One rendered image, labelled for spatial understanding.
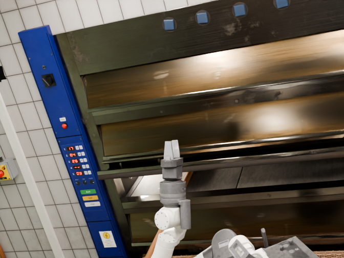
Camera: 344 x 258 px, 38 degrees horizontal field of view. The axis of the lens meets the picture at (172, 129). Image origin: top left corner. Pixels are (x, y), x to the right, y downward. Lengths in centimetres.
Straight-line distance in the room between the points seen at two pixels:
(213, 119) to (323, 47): 58
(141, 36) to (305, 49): 71
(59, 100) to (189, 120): 64
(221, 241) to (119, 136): 96
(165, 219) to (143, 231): 106
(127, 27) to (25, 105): 72
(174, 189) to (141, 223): 106
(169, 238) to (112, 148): 87
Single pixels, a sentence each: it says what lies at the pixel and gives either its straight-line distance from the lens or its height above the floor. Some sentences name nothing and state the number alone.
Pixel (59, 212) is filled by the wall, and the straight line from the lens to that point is 287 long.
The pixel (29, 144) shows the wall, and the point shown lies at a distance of 273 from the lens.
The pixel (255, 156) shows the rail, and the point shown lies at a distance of 217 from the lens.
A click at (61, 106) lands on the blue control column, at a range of 250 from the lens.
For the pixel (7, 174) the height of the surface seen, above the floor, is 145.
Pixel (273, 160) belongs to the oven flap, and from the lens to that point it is 216.
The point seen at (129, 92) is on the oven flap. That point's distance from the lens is 234.
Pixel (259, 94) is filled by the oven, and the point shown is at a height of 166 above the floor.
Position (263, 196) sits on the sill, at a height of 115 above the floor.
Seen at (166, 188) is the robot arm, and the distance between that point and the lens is 166.
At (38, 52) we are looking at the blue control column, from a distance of 246.
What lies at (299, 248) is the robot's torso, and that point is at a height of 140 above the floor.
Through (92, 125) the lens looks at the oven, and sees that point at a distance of 250.
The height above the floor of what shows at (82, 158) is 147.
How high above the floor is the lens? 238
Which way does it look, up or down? 20 degrees down
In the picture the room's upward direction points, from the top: 15 degrees counter-clockwise
